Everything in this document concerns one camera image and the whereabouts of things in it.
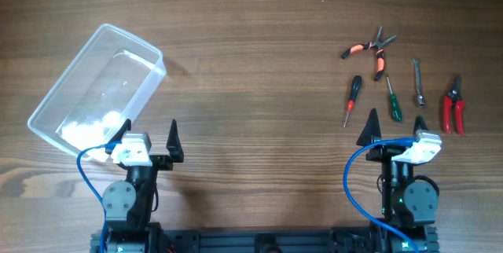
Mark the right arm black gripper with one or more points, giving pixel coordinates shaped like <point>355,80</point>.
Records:
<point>386,152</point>

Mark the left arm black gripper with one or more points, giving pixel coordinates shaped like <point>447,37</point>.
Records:
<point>156,159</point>

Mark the black red screwdriver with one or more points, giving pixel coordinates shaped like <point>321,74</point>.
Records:
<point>355,87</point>

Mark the clear plastic container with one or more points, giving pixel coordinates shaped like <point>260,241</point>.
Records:
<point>109,81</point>

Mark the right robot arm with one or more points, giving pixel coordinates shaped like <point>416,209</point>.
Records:
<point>409,200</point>

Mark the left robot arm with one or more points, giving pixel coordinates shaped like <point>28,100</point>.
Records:
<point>129,203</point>

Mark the orange black needle-nose pliers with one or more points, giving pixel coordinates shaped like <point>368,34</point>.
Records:
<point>378,44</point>

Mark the silver metal wrench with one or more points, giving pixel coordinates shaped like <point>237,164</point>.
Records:
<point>420,96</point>

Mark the green handle screwdriver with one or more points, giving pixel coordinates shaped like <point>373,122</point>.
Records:
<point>395,108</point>

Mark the red handle cutters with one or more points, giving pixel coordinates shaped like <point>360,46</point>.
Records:
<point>453,102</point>

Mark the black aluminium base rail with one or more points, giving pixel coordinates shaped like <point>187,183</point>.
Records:
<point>259,241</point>

